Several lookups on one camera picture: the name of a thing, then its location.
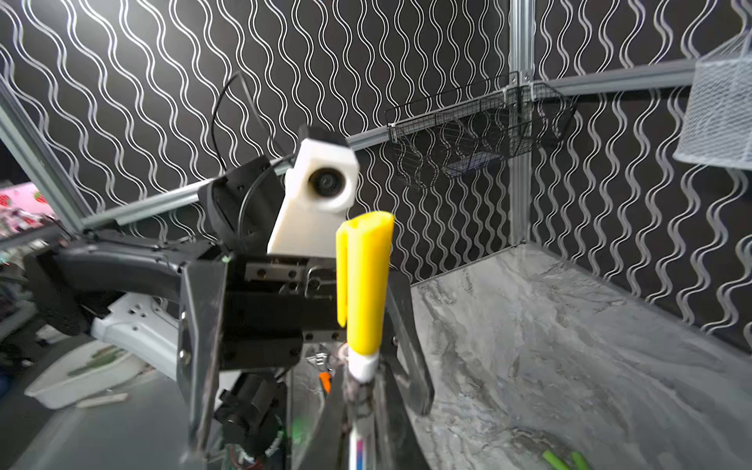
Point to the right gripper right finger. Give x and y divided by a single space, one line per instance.
396 442

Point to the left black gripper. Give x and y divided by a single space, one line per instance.
258 315

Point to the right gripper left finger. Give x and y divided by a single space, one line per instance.
329 446

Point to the white pen magenta end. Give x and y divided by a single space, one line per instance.
359 387

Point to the green pen cap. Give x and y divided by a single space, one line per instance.
554 461
580 461

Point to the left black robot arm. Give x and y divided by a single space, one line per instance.
243 206

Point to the orange handled pliers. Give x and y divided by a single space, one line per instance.
319 358

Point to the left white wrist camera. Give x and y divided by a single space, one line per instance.
319 189

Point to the black wire mesh basket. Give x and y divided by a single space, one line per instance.
464 129

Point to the white wire mesh basket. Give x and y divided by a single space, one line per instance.
717 124

